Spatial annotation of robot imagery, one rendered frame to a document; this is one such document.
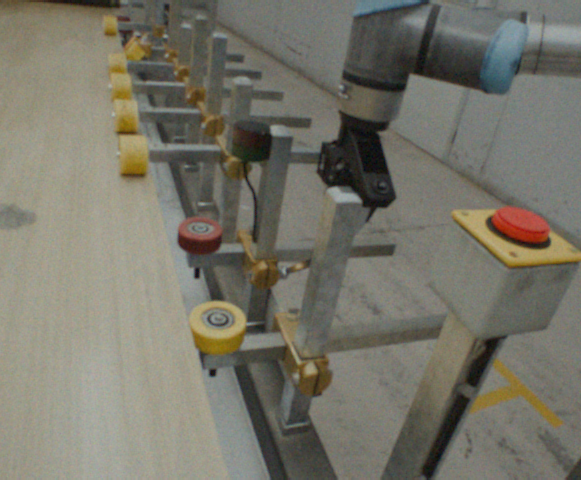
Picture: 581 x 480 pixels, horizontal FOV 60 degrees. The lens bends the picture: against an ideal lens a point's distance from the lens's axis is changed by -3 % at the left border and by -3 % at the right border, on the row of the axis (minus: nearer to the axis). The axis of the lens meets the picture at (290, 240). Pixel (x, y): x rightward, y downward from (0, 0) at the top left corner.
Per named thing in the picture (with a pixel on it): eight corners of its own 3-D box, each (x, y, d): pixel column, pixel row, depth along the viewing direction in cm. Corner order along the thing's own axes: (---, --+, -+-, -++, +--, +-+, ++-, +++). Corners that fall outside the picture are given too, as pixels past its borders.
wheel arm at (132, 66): (258, 77, 185) (260, 67, 183) (261, 80, 182) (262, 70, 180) (115, 68, 167) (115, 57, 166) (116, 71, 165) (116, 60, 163)
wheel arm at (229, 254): (384, 251, 112) (389, 234, 110) (392, 259, 109) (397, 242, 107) (185, 261, 97) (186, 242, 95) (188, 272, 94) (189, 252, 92)
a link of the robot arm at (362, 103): (418, 94, 68) (353, 88, 64) (408, 128, 70) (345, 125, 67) (386, 76, 75) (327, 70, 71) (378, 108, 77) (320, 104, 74)
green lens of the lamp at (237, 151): (261, 148, 86) (263, 135, 85) (271, 162, 82) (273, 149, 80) (226, 147, 84) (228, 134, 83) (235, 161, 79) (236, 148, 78)
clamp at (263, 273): (258, 249, 105) (261, 228, 102) (278, 289, 94) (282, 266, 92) (231, 250, 103) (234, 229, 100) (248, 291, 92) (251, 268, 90)
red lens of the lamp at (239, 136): (263, 134, 85) (265, 121, 84) (274, 147, 80) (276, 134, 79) (228, 132, 83) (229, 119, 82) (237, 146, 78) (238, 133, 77)
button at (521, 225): (517, 224, 39) (525, 205, 38) (553, 252, 36) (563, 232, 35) (476, 225, 38) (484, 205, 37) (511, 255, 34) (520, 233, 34)
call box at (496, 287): (488, 285, 44) (522, 207, 40) (543, 338, 39) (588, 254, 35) (422, 291, 42) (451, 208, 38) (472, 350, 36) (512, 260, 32)
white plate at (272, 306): (251, 293, 112) (256, 254, 107) (289, 381, 91) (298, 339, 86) (248, 293, 112) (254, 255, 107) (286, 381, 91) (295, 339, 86)
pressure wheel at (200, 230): (213, 264, 102) (217, 213, 96) (221, 288, 96) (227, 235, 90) (172, 266, 99) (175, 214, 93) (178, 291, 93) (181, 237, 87)
